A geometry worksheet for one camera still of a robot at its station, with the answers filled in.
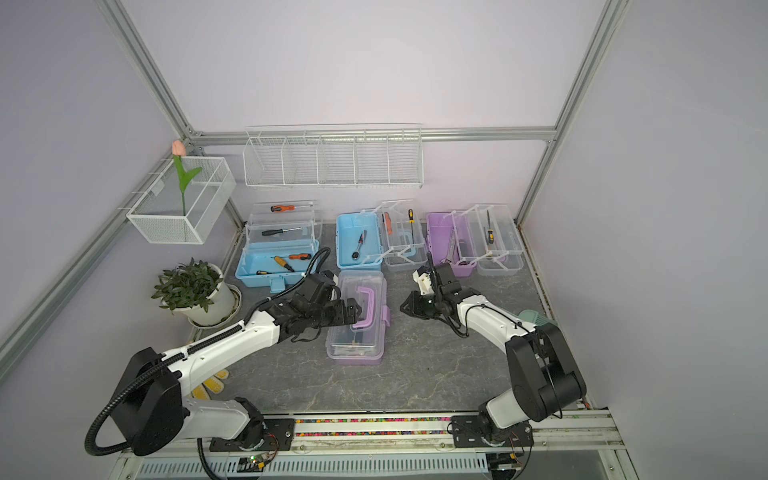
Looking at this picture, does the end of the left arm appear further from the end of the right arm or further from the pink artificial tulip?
the pink artificial tulip

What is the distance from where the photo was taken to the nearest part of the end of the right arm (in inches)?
25.8

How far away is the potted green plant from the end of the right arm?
575 mm

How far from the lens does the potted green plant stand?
81cm

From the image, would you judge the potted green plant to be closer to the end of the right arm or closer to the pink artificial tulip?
the pink artificial tulip
